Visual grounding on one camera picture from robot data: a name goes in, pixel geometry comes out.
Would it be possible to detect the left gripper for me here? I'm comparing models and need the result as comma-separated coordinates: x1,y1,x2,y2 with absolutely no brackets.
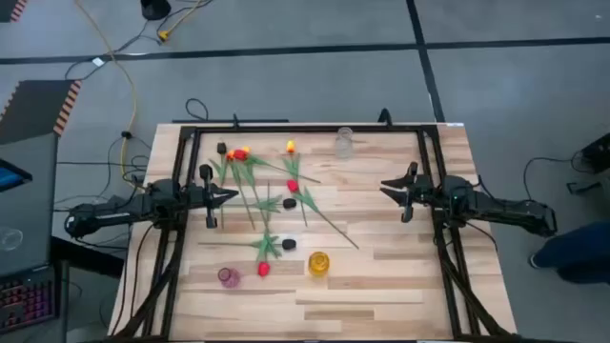
183,163,240,230

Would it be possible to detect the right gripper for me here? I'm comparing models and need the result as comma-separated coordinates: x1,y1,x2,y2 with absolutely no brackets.
379,161,434,224

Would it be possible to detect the orange artificial tulip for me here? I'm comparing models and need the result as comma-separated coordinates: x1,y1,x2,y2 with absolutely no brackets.
241,145,322,185
282,139,309,228
226,149,257,232

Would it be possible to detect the black artificial tulip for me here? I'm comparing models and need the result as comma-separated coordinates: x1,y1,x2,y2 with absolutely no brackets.
209,141,231,230
197,232,297,258
223,193,297,214

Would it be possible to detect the clear glass vase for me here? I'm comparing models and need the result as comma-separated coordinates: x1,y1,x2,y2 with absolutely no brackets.
335,126,355,160

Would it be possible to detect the pink glass vase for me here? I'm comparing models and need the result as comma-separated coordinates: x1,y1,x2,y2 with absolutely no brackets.
217,267,242,290

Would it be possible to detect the yellow glass vase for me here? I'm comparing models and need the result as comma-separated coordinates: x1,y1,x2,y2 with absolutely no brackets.
308,251,331,278

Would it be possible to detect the person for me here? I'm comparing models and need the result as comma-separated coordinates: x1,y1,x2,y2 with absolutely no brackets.
528,220,610,286

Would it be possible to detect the grey side desk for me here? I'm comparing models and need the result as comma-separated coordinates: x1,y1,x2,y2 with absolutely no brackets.
0,132,61,280

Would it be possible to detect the black round stand base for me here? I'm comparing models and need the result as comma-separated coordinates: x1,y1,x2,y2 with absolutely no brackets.
140,0,172,21

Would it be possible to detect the black equipment box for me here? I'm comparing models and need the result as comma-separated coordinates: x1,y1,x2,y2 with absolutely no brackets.
579,131,610,175

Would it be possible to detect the dark mat striped edge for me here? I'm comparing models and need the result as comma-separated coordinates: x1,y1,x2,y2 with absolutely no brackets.
0,79,83,145
0,0,29,24

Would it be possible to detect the laptop with blue screen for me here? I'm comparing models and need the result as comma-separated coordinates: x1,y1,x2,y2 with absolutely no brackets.
0,158,33,194

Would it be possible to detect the clear glass cup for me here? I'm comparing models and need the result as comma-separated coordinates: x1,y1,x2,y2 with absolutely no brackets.
0,227,25,252

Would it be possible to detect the red backlit keyboard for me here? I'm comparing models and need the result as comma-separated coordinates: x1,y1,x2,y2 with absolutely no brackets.
0,277,62,334

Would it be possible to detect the black metal table frame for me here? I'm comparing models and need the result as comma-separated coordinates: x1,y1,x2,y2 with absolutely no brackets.
107,122,520,343

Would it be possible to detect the long yellow cable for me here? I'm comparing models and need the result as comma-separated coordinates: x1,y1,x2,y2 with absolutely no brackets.
73,0,139,180

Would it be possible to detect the black cable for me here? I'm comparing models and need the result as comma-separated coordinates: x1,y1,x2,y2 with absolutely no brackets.
522,151,585,201

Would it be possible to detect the yellow plug cable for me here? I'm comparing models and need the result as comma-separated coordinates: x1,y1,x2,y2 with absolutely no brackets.
158,0,207,42

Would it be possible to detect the black metal bracket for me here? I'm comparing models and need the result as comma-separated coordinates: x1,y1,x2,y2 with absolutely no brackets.
565,179,605,196

